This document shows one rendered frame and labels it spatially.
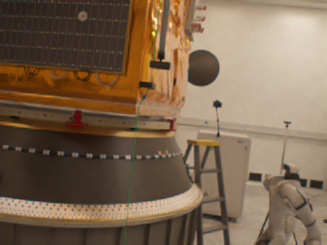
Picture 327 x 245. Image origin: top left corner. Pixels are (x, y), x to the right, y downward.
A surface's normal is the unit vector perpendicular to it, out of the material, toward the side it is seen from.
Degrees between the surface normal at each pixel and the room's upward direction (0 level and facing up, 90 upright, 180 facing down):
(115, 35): 90
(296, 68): 90
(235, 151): 90
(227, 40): 90
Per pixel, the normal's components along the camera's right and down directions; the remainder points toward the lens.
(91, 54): -0.16, 0.01
